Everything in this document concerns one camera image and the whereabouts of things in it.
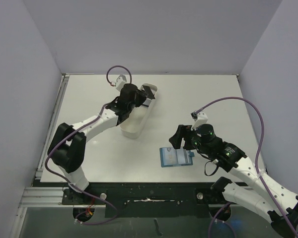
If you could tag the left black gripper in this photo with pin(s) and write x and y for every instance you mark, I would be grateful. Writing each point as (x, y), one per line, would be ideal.
(142, 97)

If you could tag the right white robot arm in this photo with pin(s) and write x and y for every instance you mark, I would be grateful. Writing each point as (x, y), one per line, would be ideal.
(266, 198)

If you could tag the white oblong plastic tray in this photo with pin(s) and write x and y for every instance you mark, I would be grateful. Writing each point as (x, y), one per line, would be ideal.
(133, 126)

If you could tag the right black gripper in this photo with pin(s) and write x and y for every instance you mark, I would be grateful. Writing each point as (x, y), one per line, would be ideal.
(186, 137)

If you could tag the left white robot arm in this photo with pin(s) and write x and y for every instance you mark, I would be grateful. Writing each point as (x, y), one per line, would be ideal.
(67, 149)

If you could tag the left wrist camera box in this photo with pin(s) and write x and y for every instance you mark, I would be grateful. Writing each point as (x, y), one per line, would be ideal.
(120, 82)

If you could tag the blue card holder wallet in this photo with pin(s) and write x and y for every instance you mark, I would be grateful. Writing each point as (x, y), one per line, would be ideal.
(177, 165)

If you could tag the aluminium frame rail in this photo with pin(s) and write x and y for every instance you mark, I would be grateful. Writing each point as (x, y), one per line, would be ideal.
(40, 194)

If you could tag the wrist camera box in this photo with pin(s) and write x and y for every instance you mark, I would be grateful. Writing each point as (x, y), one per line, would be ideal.
(120, 82)
(199, 118)

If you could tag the silver VIP credit card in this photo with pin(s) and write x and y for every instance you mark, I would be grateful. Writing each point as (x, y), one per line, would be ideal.
(184, 157)

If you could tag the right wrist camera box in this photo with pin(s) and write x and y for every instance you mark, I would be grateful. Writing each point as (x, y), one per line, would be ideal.
(199, 118)

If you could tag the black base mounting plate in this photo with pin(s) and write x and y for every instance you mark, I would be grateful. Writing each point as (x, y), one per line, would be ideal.
(149, 200)

